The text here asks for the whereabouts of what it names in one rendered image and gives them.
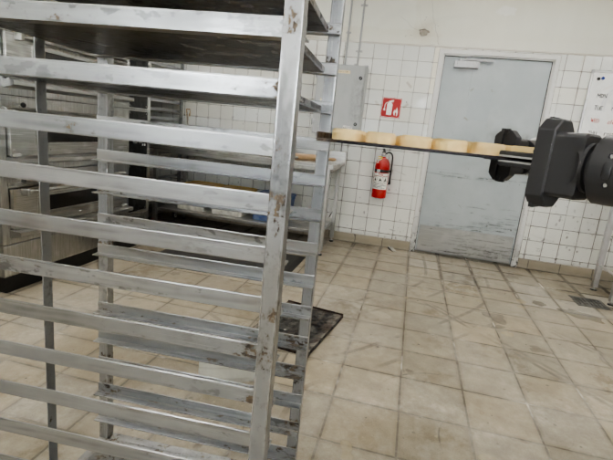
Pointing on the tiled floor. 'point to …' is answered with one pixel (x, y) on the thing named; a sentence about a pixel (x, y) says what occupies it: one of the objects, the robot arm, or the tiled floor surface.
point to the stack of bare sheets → (322, 322)
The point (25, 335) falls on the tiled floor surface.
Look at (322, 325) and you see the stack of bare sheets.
